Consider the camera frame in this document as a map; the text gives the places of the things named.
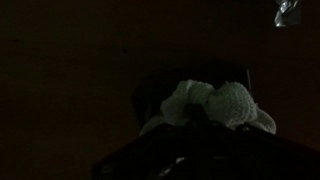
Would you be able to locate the black box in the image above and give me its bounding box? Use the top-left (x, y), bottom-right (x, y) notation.
top-left (131, 60), bottom-right (251, 128)

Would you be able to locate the white towel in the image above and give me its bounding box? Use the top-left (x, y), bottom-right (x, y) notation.
top-left (140, 80), bottom-right (277, 135)

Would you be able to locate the crumpled clear plastic wrapper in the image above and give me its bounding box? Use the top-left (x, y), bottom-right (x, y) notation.
top-left (274, 0), bottom-right (302, 28)

